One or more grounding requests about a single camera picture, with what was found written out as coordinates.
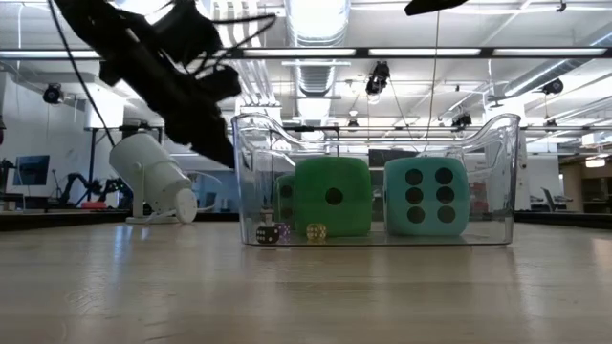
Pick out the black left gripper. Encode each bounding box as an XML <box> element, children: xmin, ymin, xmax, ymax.
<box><xmin>98</xmin><ymin>28</ymin><xmax>236</xmax><ymax>169</ymax></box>

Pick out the large green foam die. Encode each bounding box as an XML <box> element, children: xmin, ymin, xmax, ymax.
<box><xmin>294</xmin><ymin>156</ymin><xmax>373</xmax><ymax>238</ymax></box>
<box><xmin>274</xmin><ymin>174</ymin><xmax>297</xmax><ymax>230</ymax></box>

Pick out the medium black die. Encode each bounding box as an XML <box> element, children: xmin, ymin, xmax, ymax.
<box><xmin>255</xmin><ymin>225</ymin><xmax>281</xmax><ymax>246</ymax></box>

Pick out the small yellow translucent die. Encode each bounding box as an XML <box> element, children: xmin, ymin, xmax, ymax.
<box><xmin>305</xmin><ymin>223</ymin><xmax>329</xmax><ymax>242</ymax></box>

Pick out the large teal foam die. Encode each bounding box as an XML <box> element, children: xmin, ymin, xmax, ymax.
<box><xmin>382</xmin><ymin>156</ymin><xmax>470</xmax><ymax>237</ymax></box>

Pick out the white cylindrical spotlight lamp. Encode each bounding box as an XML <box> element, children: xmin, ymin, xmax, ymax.
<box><xmin>108</xmin><ymin>132</ymin><xmax>199</xmax><ymax>226</ymax></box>

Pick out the black gripper side block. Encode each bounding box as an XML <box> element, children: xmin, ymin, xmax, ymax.
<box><xmin>152</xmin><ymin>0</ymin><xmax>226</xmax><ymax>66</ymax></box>

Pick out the black ceiling spotlight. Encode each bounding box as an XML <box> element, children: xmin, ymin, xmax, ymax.
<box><xmin>542</xmin><ymin>77</ymin><xmax>565</xmax><ymax>96</ymax></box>
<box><xmin>42</xmin><ymin>83</ymin><xmax>65</xmax><ymax>105</ymax></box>

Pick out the dark computer monitor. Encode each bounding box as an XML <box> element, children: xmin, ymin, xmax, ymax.
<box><xmin>12</xmin><ymin>155</ymin><xmax>51</xmax><ymax>186</ymax></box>

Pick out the clear plastic bin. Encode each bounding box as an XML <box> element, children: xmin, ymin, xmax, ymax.
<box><xmin>231</xmin><ymin>113</ymin><xmax>521</xmax><ymax>247</ymax></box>

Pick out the black overhead frame bar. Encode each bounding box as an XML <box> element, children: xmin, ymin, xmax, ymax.
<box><xmin>0</xmin><ymin>46</ymin><xmax>612</xmax><ymax>60</ymax></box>

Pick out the black overhead camera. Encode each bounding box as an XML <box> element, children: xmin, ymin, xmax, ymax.
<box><xmin>365</xmin><ymin>60</ymin><xmax>391</xmax><ymax>105</ymax></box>

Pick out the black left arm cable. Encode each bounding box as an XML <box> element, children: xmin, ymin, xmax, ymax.
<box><xmin>47</xmin><ymin>0</ymin><xmax>117</xmax><ymax>147</ymax></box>

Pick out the silver ceiling duct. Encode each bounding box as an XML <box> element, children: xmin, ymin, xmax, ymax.
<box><xmin>286</xmin><ymin>0</ymin><xmax>353</xmax><ymax>97</ymax></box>

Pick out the black aluminium table frame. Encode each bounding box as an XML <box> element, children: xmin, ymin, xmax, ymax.
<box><xmin>0</xmin><ymin>208</ymin><xmax>612</xmax><ymax>233</ymax></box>

